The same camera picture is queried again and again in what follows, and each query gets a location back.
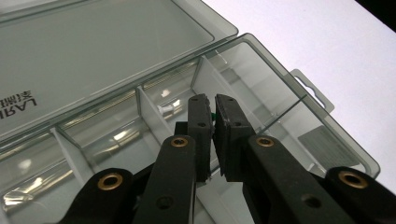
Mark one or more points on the grey clear plastic organizer box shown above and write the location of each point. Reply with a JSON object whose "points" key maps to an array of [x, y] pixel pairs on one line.
{"points": [[93, 46]]}

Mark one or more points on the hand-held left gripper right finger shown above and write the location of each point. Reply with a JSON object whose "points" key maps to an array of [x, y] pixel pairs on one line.
{"points": [[230, 140]]}

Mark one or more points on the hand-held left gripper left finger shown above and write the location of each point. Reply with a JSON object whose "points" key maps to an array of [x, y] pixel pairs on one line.
{"points": [[199, 140]]}

